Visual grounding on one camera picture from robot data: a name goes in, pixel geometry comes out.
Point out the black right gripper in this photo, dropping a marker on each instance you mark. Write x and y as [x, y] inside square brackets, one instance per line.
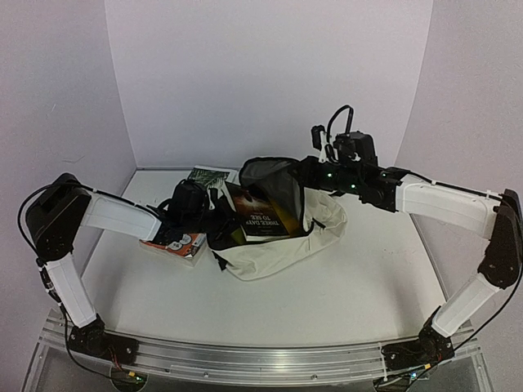
[307, 173]

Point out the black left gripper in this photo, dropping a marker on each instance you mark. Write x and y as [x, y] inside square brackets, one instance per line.
[228, 222]

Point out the beige canvas student bag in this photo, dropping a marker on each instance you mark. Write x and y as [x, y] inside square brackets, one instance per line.
[322, 221]

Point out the dark Three Days book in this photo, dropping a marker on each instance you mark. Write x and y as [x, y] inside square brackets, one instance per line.
[261, 218]

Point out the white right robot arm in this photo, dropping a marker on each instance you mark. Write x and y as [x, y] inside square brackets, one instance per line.
[474, 236]

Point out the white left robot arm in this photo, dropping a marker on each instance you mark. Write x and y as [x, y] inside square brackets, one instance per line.
[51, 219]

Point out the white Singularity book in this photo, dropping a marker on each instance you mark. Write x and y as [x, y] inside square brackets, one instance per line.
[212, 177]

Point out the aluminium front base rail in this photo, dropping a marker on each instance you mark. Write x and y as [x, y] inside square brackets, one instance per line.
[333, 364]

